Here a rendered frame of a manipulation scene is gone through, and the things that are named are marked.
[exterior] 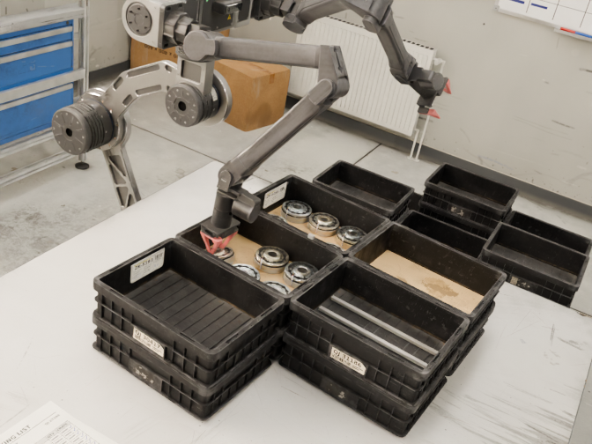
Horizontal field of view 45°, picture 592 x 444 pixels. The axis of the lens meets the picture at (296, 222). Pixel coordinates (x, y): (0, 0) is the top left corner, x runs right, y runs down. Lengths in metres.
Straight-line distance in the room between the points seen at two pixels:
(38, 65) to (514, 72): 2.87
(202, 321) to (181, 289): 0.15
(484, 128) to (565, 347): 2.76
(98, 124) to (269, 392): 1.23
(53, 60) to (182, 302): 2.21
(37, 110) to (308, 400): 2.49
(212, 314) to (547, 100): 3.34
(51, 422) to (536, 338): 1.47
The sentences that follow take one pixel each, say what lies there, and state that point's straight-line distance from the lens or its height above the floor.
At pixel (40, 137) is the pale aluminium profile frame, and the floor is 0.30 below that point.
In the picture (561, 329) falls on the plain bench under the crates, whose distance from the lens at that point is 2.50.
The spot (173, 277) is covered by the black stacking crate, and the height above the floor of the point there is 0.83.
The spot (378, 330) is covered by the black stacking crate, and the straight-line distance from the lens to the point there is 1.98.
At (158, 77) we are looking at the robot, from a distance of 2.51.
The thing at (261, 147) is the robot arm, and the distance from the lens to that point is 1.86.
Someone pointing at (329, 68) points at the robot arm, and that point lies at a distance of 1.75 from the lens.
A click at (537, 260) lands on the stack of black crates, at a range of 3.28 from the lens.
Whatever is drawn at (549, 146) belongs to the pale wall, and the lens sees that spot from 4.91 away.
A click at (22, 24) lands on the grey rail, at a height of 0.92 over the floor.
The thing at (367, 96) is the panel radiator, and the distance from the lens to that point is 5.05.
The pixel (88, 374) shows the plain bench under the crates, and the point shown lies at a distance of 1.91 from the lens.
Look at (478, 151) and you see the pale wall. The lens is 5.02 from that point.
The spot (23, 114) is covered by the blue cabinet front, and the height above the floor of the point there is 0.45.
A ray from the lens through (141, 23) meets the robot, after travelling 2.04.
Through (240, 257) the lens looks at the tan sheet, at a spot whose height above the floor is 0.83.
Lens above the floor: 2.03
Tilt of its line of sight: 30 degrees down
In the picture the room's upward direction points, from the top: 11 degrees clockwise
